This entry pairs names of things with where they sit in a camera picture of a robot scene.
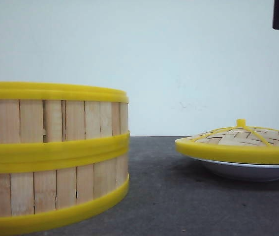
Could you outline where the bamboo steamer basket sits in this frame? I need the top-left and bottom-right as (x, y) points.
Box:
(0, 154), (129, 236)
(0, 82), (129, 174)

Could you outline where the white ceramic plate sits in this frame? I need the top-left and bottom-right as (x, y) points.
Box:
(190, 156), (279, 182)

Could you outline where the woven bamboo steamer lid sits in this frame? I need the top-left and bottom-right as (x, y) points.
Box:
(175, 119), (279, 165)

